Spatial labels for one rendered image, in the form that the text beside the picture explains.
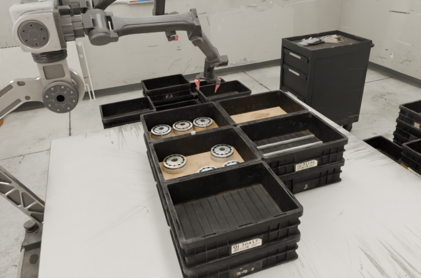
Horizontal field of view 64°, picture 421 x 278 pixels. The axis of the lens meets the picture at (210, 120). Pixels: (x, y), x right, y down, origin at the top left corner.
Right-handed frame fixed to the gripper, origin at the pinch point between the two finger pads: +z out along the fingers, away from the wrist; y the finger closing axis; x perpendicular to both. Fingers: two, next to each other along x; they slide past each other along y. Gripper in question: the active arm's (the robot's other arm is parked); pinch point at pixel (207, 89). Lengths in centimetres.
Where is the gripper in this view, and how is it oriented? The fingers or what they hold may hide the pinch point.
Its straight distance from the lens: 195.0
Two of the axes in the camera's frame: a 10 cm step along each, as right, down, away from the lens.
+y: -9.9, -1.5, 0.4
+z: -0.9, 7.8, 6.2
